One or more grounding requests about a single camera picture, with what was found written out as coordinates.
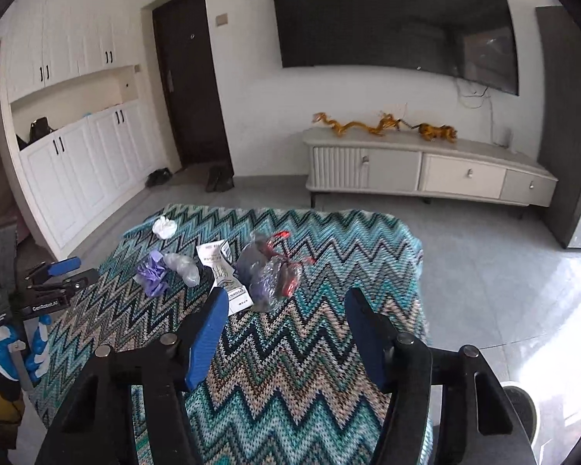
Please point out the gold wall switch panel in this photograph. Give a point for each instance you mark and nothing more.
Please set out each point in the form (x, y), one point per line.
(221, 19)

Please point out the clear plastic bag red ties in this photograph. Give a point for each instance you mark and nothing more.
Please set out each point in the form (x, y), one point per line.
(264, 276)

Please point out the white round bin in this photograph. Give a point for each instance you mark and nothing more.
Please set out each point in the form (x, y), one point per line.
(520, 407)

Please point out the dark boots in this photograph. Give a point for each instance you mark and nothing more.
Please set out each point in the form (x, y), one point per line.
(219, 178)

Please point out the white tissue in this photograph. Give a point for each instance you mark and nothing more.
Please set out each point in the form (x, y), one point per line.
(164, 226)

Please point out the black bag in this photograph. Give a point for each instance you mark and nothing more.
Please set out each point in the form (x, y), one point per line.
(38, 128)

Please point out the clear plastic wrap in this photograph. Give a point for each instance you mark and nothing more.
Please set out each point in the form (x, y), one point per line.
(186, 269)

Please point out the person's left forearm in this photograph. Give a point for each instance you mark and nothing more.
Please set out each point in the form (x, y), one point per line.
(0, 397)

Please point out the grey white television console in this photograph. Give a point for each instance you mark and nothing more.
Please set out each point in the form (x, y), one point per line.
(465, 174)

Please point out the golden tiger figurine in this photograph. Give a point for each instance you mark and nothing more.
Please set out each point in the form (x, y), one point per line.
(435, 133)

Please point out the person's left hand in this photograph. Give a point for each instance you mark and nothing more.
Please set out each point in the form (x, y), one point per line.
(2, 348)

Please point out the golden dragon figurine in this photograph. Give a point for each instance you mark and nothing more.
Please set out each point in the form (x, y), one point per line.
(348, 126)

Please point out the dark brown door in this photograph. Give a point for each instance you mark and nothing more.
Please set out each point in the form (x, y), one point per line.
(193, 87)

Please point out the dark low shoes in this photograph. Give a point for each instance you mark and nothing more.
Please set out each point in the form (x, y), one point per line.
(158, 178)

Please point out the zigzag knitted blanket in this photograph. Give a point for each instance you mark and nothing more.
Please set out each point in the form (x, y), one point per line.
(295, 373)

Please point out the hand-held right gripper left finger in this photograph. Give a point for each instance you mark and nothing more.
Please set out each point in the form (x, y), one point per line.
(206, 339)

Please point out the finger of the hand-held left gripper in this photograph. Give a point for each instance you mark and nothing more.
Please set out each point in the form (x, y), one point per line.
(64, 266)
(72, 282)

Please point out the white base cabinets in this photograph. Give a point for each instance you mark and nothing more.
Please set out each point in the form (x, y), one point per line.
(92, 169)

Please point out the white wall cabinets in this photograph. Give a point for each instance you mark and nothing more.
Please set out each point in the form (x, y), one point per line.
(68, 38)

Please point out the purple wrapper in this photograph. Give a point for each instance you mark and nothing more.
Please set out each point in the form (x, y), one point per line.
(152, 273)

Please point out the black wall television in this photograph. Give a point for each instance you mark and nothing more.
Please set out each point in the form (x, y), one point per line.
(392, 19)

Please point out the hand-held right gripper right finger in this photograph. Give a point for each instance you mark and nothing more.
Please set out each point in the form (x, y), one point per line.
(368, 344)

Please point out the white printed package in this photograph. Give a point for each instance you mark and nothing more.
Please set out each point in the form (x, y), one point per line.
(220, 271)

